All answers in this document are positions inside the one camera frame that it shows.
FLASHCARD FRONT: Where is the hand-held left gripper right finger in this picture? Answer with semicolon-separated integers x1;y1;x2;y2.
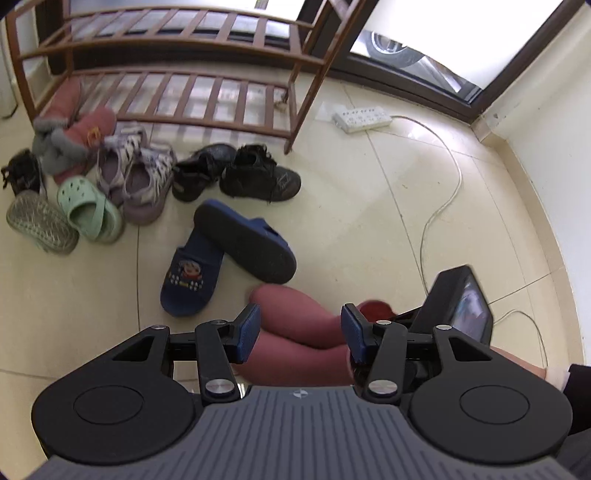
340;303;489;401

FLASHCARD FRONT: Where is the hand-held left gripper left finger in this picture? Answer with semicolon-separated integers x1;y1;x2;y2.
113;303;262;401

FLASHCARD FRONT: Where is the pink rubber slipper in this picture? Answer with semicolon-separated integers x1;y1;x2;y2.
233;332;358;388
252;284;398;349

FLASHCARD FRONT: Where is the blue cartoon slide slipper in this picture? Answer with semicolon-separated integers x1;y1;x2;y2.
193;199;297;283
160;228;227;317

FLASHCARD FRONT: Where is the black leather shoe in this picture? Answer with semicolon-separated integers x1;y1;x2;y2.
219;144;302;203
172;143;237;203

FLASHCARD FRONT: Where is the purple sneaker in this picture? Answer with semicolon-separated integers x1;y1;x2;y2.
96;124;148;206
122;144;178;226

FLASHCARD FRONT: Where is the green clog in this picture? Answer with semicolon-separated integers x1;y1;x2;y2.
57;176;124;243
6;190;79;254

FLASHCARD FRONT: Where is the wooden shoe rack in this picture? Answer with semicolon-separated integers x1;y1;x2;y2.
4;0;370;155

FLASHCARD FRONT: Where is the pink fur-lined slipper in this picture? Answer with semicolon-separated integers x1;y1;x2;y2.
34;78;86;139
44;107;117;185

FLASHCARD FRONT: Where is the black strap sandal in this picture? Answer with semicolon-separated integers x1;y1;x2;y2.
1;150;47;197

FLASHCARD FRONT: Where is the person's right forearm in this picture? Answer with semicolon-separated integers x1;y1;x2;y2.
492;346;591;416

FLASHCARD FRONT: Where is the white power strip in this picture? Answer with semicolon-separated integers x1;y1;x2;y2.
332;105;393;134

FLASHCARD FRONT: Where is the car wheel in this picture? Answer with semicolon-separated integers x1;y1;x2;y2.
367;30;426;70

